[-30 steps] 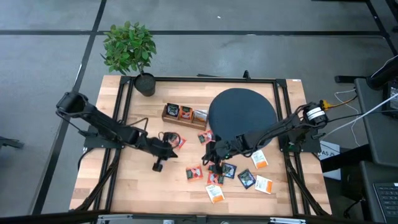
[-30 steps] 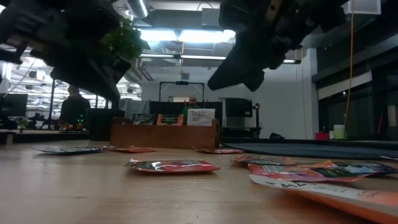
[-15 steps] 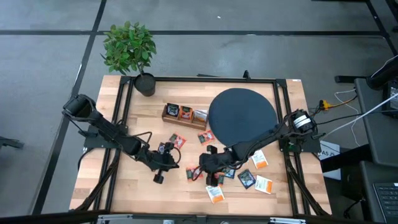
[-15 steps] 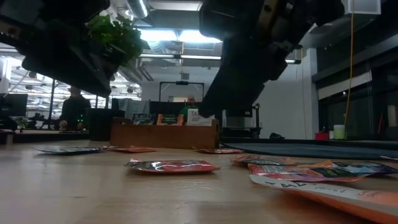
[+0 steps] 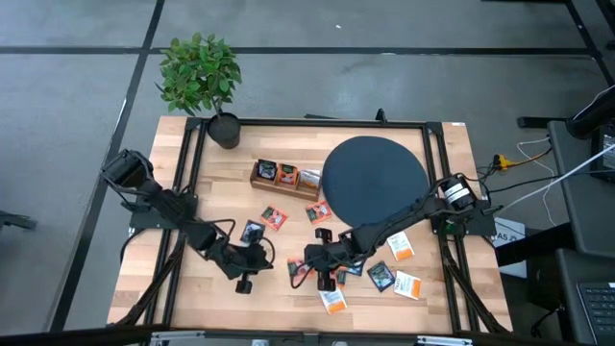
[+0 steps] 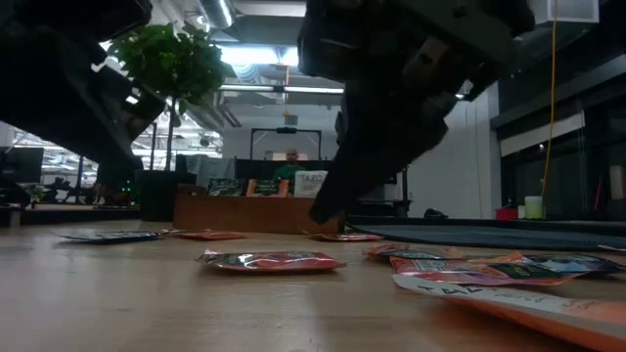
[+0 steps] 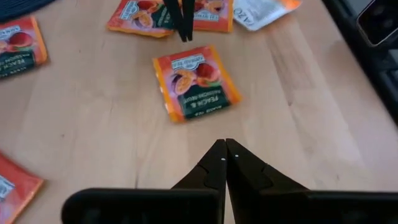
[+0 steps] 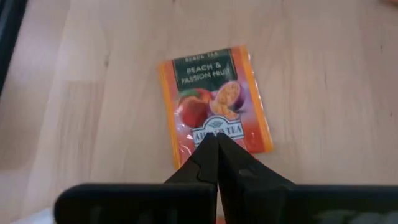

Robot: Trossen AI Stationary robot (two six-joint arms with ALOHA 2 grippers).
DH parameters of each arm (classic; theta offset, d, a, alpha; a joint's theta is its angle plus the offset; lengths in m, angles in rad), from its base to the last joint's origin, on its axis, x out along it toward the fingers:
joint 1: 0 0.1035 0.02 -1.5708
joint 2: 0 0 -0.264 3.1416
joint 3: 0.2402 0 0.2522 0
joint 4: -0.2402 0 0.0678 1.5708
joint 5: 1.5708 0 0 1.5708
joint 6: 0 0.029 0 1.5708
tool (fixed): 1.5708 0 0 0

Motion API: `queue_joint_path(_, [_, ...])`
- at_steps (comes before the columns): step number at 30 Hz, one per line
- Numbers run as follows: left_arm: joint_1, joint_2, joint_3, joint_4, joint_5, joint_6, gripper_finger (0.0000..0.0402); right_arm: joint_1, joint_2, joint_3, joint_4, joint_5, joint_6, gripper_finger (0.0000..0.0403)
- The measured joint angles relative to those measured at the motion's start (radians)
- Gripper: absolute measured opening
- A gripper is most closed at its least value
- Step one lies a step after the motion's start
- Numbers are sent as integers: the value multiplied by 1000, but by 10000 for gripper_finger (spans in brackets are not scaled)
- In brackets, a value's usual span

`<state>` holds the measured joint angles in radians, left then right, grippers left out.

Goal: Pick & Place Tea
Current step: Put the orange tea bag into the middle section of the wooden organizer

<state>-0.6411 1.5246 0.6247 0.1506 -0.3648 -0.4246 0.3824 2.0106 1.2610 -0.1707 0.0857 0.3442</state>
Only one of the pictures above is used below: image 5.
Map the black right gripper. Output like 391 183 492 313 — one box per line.
300 228 361 293

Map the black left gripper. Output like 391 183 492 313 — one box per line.
210 239 274 295

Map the white orange Tazo tea bag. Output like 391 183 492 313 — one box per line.
298 168 322 189
317 287 349 316
392 269 423 302
386 231 416 261

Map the wooden tea organiser box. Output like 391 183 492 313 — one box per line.
249 161 322 203

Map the dark round mat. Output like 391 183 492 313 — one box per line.
321 136 431 229

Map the white paper sign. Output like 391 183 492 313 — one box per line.
492 216 528 249

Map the green plant in black pot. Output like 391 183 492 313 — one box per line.
154 31 243 151

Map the black gantry beam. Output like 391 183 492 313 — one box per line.
0 324 615 346

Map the black chair base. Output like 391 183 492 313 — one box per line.
0 209 39 233

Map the black side desk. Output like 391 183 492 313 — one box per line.
547 119 615 346

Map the black keyboard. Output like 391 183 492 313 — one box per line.
575 281 615 345

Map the black desk device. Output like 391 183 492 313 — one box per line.
590 123 615 183

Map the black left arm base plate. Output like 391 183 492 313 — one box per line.
128 190 199 232

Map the black aluminium table frame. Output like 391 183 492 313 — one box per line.
108 116 513 335

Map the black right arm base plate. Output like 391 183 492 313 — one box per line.
428 197 497 237

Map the thick white cable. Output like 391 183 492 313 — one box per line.
494 142 615 218

